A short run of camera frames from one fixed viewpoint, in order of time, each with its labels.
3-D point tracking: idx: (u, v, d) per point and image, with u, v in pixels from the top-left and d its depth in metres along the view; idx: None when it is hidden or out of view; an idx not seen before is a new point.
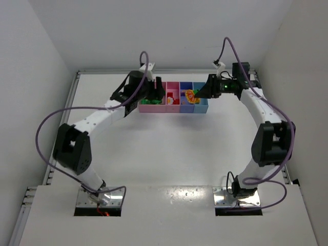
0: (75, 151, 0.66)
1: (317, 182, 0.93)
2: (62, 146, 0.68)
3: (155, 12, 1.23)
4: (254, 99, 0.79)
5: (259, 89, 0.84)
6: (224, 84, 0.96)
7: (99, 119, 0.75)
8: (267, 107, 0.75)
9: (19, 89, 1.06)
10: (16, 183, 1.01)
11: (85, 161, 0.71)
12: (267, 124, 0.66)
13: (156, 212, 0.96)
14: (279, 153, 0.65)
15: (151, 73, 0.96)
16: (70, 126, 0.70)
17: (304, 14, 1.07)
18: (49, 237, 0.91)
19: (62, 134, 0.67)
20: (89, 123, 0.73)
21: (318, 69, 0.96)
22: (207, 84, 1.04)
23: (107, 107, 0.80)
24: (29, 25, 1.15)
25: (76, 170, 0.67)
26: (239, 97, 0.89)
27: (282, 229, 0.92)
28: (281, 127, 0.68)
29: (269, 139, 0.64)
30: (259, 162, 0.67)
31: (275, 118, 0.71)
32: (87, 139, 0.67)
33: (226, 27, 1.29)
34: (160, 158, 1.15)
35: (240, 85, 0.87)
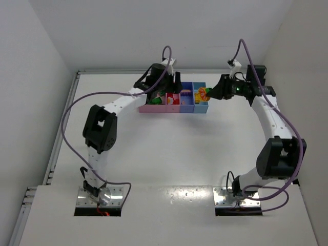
0: (103, 129, 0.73)
1: (318, 182, 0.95)
2: (92, 124, 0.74)
3: (155, 13, 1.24)
4: (266, 108, 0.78)
5: (272, 97, 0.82)
6: (237, 86, 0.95)
7: (124, 104, 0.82)
8: (277, 120, 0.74)
9: (20, 87, 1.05)
10: (16, 183, 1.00)
11: (111, 140, 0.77)
12: (276, 140, 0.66)
13: (157, 212, 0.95)
14: (284, 169, 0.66)
15: (171, 66, 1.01)
16: (101, 107, 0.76)
17: (304, 15, 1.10)
18: (49, 238, 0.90)
19: (94, 113, 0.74)
20: (116, 106, 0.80)
21: (319, 69, 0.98)
22: (219, 84, 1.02)
23: (131, 94, 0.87)
24: (29, 24, 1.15)
25: (102, 146, 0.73)
26: (250, 102, 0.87)
27: (282, 228, 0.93)
28: (291, 143, 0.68)
29: (276, 155, 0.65)
30: (263, 175, 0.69)
31: (286, 132, 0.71)
32: (114, 119, 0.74)
33: (225, 27, 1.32)
34: (161, 158, 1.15)
35: (253, 89, 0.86)
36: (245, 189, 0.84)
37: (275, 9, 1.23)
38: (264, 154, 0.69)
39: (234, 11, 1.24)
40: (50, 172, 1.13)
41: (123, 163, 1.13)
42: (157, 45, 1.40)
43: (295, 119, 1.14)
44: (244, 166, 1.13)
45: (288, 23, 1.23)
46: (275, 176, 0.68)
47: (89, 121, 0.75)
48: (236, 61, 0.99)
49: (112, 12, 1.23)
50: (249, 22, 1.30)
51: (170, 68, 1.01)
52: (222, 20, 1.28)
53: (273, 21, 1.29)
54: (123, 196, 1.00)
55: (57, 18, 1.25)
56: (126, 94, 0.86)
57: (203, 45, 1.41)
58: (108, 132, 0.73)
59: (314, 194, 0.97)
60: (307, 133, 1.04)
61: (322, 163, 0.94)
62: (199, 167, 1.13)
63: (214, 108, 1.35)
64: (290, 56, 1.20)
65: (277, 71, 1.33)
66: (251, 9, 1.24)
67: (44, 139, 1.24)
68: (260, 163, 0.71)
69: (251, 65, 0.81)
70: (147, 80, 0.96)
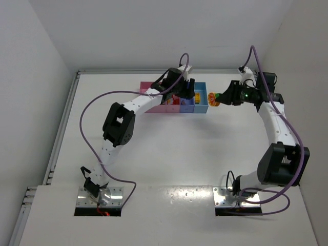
0: (123, 124, 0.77)
1: (318, 182, 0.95)
2: (113, 120, 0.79)
3: (156, 12, 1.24)
4: (272, 114, 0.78)
5: (280, 104, 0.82)
6: (245, 93, 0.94)
7: (142, 103, 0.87)
8: (282, 126, 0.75)
9: (20, 87, 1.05)
10: (16, 183, 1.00)
11: (128, 136, 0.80)
12: (279, 145, 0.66)
13: (157, 212, 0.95)
14: (285, 177, 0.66)
15: (187, 73, 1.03)
16: (121, 105, 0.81)
17: (305, 15, 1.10)
18: (49, 238, 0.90)
19: (114, 109, 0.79)
20: (135, 105, 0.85)
21: (319, 70, 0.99)
22: (228, 89, 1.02)
23: (149, 94, 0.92)
24: (29, 24, 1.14)
25: (120, 140, 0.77)
26: (258, 108, 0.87)
27: (282, 228, 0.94)
28: (294, 150, 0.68)
29: (277, 161, 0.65)
30: (263, 180, 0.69)
31: (289, 140, 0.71)
32: (132, 117, 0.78)
33: (226, 27, 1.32)
34: (161, 158, 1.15)
35: (261, 96, 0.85)
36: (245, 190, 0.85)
37: (275, 10, 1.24)
38: (266, 159, 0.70)
39: (234, 11, 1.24)
40: (50, 172, 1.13)
41: (124, 163, 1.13)
42: (157, 45, 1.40)
43: (295, 119, 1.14)
44: (245, 166, 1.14)
45: (288, 23, 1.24)
46: (275, 183, 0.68)
47: (110, 116, 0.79)
48: (246, 68, 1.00)
49: (112, 12, 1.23)
50: (249, 23, 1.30)
51: (185, 75, 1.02)
52: (223, 20, 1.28)
53: (273, 21, 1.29)
54: (123, 196, 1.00)
55: (57, 18, 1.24)
56: (144, 93, 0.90)
57: (203, 45, 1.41)
58: (126, 128, 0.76)
59: (314, 194, 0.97)
60: (306, 133, 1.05)
61: (322, 162, 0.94)
62: (199, 167, 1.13)
63: (214, 108, 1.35)
64: (290, 57, 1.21)
65: (277, 71, 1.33)
66: (251, 9, 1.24)
67: (44, 139, 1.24)
68: (262, 169, 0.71)
69: (260, 72, 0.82)
70: (164, 82, 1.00)
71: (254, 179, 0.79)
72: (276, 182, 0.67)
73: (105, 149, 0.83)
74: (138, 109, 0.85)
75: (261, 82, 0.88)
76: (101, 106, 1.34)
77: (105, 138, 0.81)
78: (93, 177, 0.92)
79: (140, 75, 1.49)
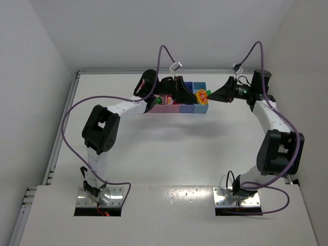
0: (106, 128, 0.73)
1: (318, 182, 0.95)
2: (94, 124, 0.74)
3: (155, 13, 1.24)
4: (266, 109, 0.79)
5: (273, 102, 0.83)
6: (243, 89, 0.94)
7: (126, 107, 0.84)
8: (277, 118, 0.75)
9: (20, 87, 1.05)
10: (16, 183, 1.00)
11: (110, 140, 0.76)
12: (275, 132, 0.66)
13: (157, 212, 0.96)
14: (284, 164, 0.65)
15: (173, 72, 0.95)
16: (104, 108, 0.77)
17: (304, 15, 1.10)
18: (49, 237, 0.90)
19: (96, 113, 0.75)
20: (119, 108, 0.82)
21: (319, 69, 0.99)
22: (226, 85, 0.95)
23: (134, 99, 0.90)
24: (29, 25, 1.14)
25: (102, 147, 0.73)
26: (252, 108, 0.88)
27: (282, 228, 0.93)
28: (289, 138, 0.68)
29: (274, 147, 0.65)
30: (262, 170, 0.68)
31: (284, 128, 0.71)
32: (117, 119, 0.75)
33: (226, 27, 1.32)
34: (160, 158, 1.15)
35: (254, 97, 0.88)
36: (242, 185, 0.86)
37: (275, 9, 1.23)
38: (263, 149, 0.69)
39: (234, 12, 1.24)
40: (50, 173, 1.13)
41: (123, 163, 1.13)
42: (157, 45, 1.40)
43: (294, 120, 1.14)
44: (244, 166, 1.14)
45: (288, 23, 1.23)
46: (275, 171, 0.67)
47: (91, 120, 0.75)
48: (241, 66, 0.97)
49: (112, 12, 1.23)
50: (249, 22, 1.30)
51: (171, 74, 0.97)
52: (222, 20, 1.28)
53: (273, 21, 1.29)
54: (123, 196, 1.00)
55: (56, 18, 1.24)
56: (128, 99, 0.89)
57: (203, 45, 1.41)
58: (109, 132, 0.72)
59: (314, 194, 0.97)
60: (306, 133, 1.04)
61: (322, 162, 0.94)
62: (199, 167, 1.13)
63: (214, 108, 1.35)
64: (290, 57, 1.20)
65: (276, 71, 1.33)
66: (251, 9, 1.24)
67: (44, 139, 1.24)
68: (260, 160, 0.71)
69: (261, 73, 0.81)
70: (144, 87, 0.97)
71: (254, 178, 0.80)
72: (275, 170, 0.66)
73: (91, 157, 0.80)
74: (121, 113, 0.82)
75: (258, 80, 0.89)
76: None
77: (88, 145, 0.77)
78: (89, 179, 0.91)
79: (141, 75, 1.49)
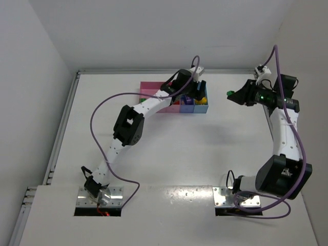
0: (132, 127, 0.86)
1: (318, 182, 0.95)
2: (122, 122, 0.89)
3: (155, 12, 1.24)
4: (282, 123, 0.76)
5: (294, 114, 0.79)
6: (261, 95, 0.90)
7: (151, 105, 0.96)
8: (289, 137, 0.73)
9: (20, 87, 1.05)
10: (16, 183, 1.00)
11: (137, 136, 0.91)
12: (280, 158, 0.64)
13: (157, 212, 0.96)
14: (282, 190, 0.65)
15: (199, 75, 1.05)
16: (130, 108, 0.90)
17: (304, 15, 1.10)
18: (49, 237, 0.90)
19: (125, 112, 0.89)
20: (144, 107, 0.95)
21: (318, 69, 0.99)
22: (243, 89, 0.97)
23: (158, 96, 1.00)
24: (28, 25, 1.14)
25: (129, 141, 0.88)
26: (271, 113, 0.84)
27: (282, 228, 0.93)
28: (296, 165, 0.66)
29: (275, 172, 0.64)
30: (260, 188, 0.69)
31: (293, 154, 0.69)
32: (141, 120, 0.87)
33: (226, 27, 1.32)
34: (160, 158, 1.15)
35: (277, 100, 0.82)
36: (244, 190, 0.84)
37: (275, 9, 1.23)
38: (265, 169, 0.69)
39: (233, 11, 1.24)
40: (50, 172, 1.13)
41: (123, 163, 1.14)
42: (157, 45, 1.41)
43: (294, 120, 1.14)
44: (245, 166, 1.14)
45: (288, 23, 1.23)
46: (273, 193, 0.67)
47: (120, 118, 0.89)
48: (265, 67, 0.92)
49: (111, 12, 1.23)
50: (249, 22, 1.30)
51: (196, 77, 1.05)
52: (222, 20, 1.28)
53: (273, 21, 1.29)
54: (123, 196, 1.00)
55: (57, 18, 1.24)
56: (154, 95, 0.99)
57: (203, 45, 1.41)
58: (135, 131, 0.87)
59: None
60: (306, 133, 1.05)
61: (322, 162, 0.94)
62: (199, 167, 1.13)
63: (214, 107, 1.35)
64: (289, 56, 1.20)
65: None
66: (250, 9, 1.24)
67: (44, 140, 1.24)
68: (260, 177, 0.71)
69: (278, 76, 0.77)
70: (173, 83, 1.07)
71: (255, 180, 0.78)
72: (272, 191, 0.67)
73: (114, 147, 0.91)
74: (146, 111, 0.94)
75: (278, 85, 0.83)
76: (101, 107, 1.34)
77: (115, 137, 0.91)
78: (96, 176, 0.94)
79: (141, 75, 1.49)
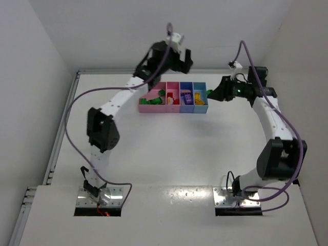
0: (103, 134, 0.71)
1: (318, 182, 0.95)
2: (92, 127, 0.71)
3: (155, 12, 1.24)
4: (266, 109, 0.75)
5: (274, 99, 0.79)
6: (238, 88, 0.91)
7: (123, 101, 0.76)
8: (278, 120, 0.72)
9: (20, 87, 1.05)
10: (16, 183, 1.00)
11: (114, 138, 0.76)
12: (277, 140, 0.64)
13: (157, 211, 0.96)
14: (285, 170, 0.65)
15: (179, 44, 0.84)
16: (97, 110, 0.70)
17: (304, 15, 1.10)
18: (48, 237, 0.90)
19: (91, 118, 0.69)
20: (114, 105, 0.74)
21: (318, 69, 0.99)
22: (221, 86, 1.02)
23: (130, 86, 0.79)
24: (28, 25, 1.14)
25: (106, 146, 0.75)
26: (251, 104, 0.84)
27: (282, 228, 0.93)
28: (291, 144, 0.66)
29: (274, 157, 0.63)
30: (263, 176, 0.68)
31: (287, 134, 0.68)
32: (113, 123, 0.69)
33: (226, 27, 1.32)
34: (160, 158, 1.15)
35: (254, 91, 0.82)
36: (245, 188, 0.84)
37: (275, 9, 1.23)
38: (264, 155, 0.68)
39: (233, 11, 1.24)
40: (50, 173, 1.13)
41: (123, 163, 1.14)
42: None
43: (294, 120, 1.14)
44: (245, 166, 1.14)
45: (287, 24, 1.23)
46: (276, 177, 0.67)
47: (89, 125, 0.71)
48: (236, 62, 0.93)
49: (111, 12, 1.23)
50: (249, 23, 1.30)
51: (175, 46, 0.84)
52: (222, 20, 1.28)
53: (273, 21, 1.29)
54: (123, 196, 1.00)
55: (56, 18, 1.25)
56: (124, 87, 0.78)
57: (203, 45, 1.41)
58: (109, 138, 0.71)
59: (314, 194, 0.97)
60: (306, 133, 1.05)
61: (322, 162, 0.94)
62: (199, 167, 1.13)
63: (214, 108, 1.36)
64: (289, 56, 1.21)
65: (276, 71, 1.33)
66: (250, 10, 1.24)
67: (45, 140, 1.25)
68: (260, 165, 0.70)
69: (251, 66, 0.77)
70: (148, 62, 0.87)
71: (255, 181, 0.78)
72: (276, 175, 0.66)
73: (95, 155, 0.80)
74: (117, 110, 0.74)
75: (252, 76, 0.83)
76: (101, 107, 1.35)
77: (91, 143, 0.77)
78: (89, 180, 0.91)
79: None
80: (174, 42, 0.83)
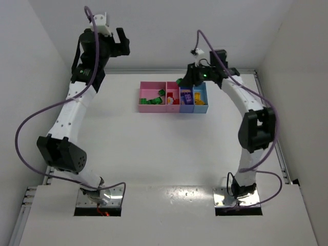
0: (66, 160, 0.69)
1: (318, 182, 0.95)
2: (52, 157, 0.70)
3: (155, 12, 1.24)
4: (234, 87, 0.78)
5: (238, 77, 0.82)
6: (204, 73, 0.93)
7: (72, 116, 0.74)
8: (247, 95, 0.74)
9: (20, 87, 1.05)
10: (16, 183, 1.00)
11: (80, 158, 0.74)
12: (251, 113, 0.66)
13: (157, 211, 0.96)
14: (264, 137, 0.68)
15: (106, 26, 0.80)
16: (48, 138, 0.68)
17: (304, 15, 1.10)
18: (48, 237, 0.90)
19: (44, 149, 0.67)
20: (64, 125, 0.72)
21: (318, 69, 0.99)
22: (187, 74, 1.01)
23: (74, 96, 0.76)
24: (28, 25, 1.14)
25: (76, 170, 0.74)
26: (220, 86, 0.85)
27: (283, 228, 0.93)
28: (263, 113, 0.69)
29: (252, 127, 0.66)
30: (247, 147, 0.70)
31: (258, 105, 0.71)
32: (70, 144, 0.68)
33: (225, 27, 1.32)
34: (160, 158, 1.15)
35: (219, 74, 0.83)
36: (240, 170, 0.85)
37: (275, 9, 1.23)
38: (243, 129, 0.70)
39: (233, 11, 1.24)
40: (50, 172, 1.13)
41: (124, 163, 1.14)
42: (157, 45, 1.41)
43: (295, 120, 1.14)
44: None
45: (287, 23, 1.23)
46: (258, 145, 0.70)
47: (46, 157, 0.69)
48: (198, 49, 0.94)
49: (111, 12, 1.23)
50: (249, 22, 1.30)
51: (106, 30, 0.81)
52: (222, 20, 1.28)
53: (273, 21, 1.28)
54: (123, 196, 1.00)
55: (56, 18, 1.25)
56: (67, 100, 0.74)
57: (203, 45, 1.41)
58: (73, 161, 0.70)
59: (314, 194, 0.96)
60: (307, 133, 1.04)
61: (322, 162, 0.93)
62: (199, 166, 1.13)
63: (214, 107, 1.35)
64: (289, 56, 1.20)
65: (277, 70, 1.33)
66: (250, 9, 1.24)
67: None
68: (242, 139, 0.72)
69: (212, 51, 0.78)
70: (84, 60, 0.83)
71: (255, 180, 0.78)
72: (258, 143, 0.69)
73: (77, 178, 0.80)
74: (69, 128, 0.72)
75: (214, 60, 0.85)
76: (102, 107, 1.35)
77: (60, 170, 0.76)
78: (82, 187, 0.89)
79: (141, 75, 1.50)
80: (99, 23, 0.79)
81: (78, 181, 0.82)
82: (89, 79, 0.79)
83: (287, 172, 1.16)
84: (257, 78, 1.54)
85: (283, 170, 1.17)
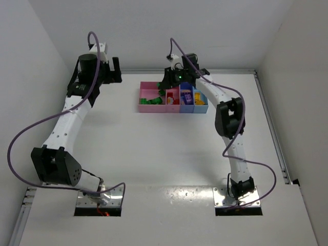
0: (61, 171, 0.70)
1: (318, 182, 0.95)
2: (46, 170, 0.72)
3: (155, 12, 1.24)
4: (206, 85, 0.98)
5: (208, 75, 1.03)
6: (179, 75, 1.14)
7: (67, 128, 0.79)
8: (218, 91, 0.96)
9: (20, 87, 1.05)
10: (16, 183, 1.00)
11: (75, 170, 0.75)
12: (223, 104, 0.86)
13: (157, 211, 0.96)
14: (236, 124, 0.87)
15: (105, 54, 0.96)
16: (43, 148, 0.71)
17: (304, 15, 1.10)
18: (48, 237, 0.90)
19: (40, 160, 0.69)
20: (60, 136, 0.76)
21: (318, 69, 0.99)
22: (165, 76, 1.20)
23: (69, 108, 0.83)
24: (28, 25, 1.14)
25: (71, 183, 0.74)
26: (193, 85, 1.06)
27: (282, 228, 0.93)
28: (232, 103, 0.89)
29: (225, 116, 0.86)
30: (223, 134, 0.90)
31: (226, 98, 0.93)
32: (66, 154, 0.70)
33: (225, 27, 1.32)
34: (160, 158, 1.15)
35: (192, 75, 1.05)
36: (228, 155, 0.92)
37: (275, 9, 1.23)
38: (218, 119, 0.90)
39: (233, 11, 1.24)
40: None
41: (123, 163, 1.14)
42: (157, 45, 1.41)
43: (295, 120, 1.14)
44: None
45: (287, 23, 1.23)
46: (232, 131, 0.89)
47: (41, 169, 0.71)
48: (173, 55, 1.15)
49: (111, 12, 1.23)
50: (249, 22, 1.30)
51: (104, 57, 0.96)
52: (222, 20, 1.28)
53: (273, 21, 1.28)
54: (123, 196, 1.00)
55: (56, 18, 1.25)
56: (63, 112, 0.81)
57: (203, 45, 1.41)
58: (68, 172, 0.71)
59: (314, 195, 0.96)
60: (307, 133, 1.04)
61: (322, 162, 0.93)
62: (199, 166, 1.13)
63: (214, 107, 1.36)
64: (289, 56, 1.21)
65: (277, 70, 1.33)
66: (250, 9, 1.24)
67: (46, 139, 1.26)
68: (219, 127, 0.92)
69: (185, 57, 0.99)
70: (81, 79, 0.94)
71: None
72: (232, 130, 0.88)
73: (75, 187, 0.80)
74: (65, 138, 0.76)
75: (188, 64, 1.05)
76: (102, 107, 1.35)
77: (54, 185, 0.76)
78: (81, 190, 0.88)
79: (141, 75, 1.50)
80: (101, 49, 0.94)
81: (78, 187, 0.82)
82: (84, 94, 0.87)
83: (287, 172, 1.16)
84: (257, 78, 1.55)
85: (283, 170, 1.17)
